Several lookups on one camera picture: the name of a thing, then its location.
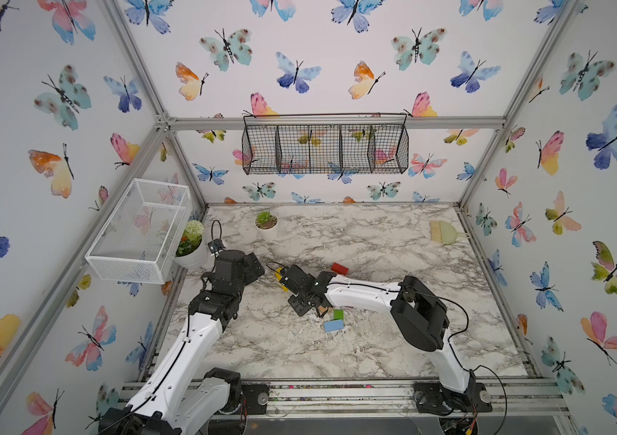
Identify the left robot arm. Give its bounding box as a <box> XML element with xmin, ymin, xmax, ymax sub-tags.
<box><xmin>98</xmin><ymin>249</ymin><xmax>264</xmax><ymax>434</ymax></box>

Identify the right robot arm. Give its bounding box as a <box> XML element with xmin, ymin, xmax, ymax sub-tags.
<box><xmin>276</xmin><ymin>265</ymin><xmax>475</xmax><ymax>394</ymax></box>

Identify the red block far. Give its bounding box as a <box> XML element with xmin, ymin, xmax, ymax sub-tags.
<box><xmin>331</xmin><ymin>263</ymin><xmax>348</xmax><ymax>276</ymax></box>

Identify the white pot flowering plant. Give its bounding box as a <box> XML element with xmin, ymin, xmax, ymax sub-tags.
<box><xmin>174</xmin><ymin>220</ymin><xmax>209</xmax><ymax>270</ymax></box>

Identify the blue block right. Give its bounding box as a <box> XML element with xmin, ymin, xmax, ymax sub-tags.
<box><xmin>323</xmin><ymin>319</ymin><xmax>345</xmax><ymax>333</ymax></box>

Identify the small potted succulent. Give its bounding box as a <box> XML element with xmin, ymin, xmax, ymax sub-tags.
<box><xmin>254</xmin><ymin>210</ymin><xmax>279</xmax><ymax>241</ymax></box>

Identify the green hand brush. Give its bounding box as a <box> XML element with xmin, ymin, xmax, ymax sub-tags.
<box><xmin>429</xmin><ymin>220</ymin><xmax>469</xmax><ymax>246</ymax></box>

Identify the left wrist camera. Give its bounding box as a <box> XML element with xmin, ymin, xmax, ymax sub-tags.
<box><xmin>207</xmin><ymin>239</ymin><xmax>226</xmax><ymax>257</ymax></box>

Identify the white mesh wall basket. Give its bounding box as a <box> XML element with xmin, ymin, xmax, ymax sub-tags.
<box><xmin>85</xmin><ymin>179</ymin><xmax>192</xmax><ymax>284</ymax></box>

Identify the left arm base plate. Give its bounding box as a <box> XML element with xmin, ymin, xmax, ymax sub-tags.
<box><xmin>241</xmin><ymin>382</ymin><xmax>270</xmax><ymax>416</ymax></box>

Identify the black wire wall basket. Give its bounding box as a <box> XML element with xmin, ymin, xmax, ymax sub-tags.
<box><xmin>237</xmin><ymin>113</ymin><xmax>410</xmax><ymax>176</ymax></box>

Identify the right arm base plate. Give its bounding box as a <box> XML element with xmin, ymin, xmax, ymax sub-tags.
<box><xmin>413</xmin><ymin>382</ymin><xmax>493</xmax><ymax>417</ymax></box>

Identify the aluminium front rail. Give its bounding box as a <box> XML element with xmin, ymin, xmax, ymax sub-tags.
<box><xmin>115</xmin><ymin>377</ymin><xmax>571</xmax><ymax>421</ymax></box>

